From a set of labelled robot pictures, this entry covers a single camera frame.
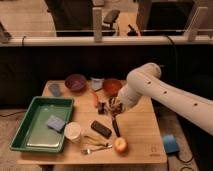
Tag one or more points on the bunch of red grapes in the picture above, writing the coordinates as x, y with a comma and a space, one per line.
116, 107

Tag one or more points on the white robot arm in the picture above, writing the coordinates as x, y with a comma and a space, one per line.
145, 81

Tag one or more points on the blue plastic cup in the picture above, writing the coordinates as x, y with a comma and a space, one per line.
55, 89

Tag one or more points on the white paper cup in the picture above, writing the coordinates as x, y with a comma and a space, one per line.
72, 132

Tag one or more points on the orange bowl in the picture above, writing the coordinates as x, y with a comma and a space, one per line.
111, 87

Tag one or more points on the orange carrot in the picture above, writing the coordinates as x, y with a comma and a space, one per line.
95, 99

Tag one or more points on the black binder clip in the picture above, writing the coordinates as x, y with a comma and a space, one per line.
101, 108

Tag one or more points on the purple bowl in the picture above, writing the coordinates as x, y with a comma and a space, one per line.
76, 82

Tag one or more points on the black rectangular block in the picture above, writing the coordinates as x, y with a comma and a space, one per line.
101, 129

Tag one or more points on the wooden table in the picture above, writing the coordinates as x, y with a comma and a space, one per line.
138, 126

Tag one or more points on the yellow banana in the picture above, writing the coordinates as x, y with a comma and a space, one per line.
94, 140

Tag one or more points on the red yellow apple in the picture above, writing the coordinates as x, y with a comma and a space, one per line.
120, 145

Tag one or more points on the blue sponge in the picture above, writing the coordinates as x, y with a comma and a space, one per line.
55, 123

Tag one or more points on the metal fork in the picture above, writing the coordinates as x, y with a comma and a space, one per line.
90, 151

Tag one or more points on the blue foot pedal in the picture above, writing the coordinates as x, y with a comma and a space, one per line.
170, 144

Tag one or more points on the green plastic tray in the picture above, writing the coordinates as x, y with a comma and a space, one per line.
34, 134

